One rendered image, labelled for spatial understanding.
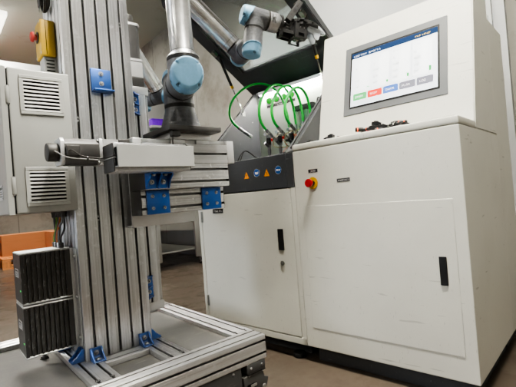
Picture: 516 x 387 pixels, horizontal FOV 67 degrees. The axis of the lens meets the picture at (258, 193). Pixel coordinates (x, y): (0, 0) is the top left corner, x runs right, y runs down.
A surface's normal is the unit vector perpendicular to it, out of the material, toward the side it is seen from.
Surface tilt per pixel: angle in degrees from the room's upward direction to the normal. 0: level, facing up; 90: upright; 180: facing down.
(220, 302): 90
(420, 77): 76
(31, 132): 90
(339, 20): 90
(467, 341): 90
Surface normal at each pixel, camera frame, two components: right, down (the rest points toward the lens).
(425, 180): -0.67, 0.04
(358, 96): -0.67, -0.19
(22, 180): 0.64, -0.06
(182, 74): 0.37, 0.09
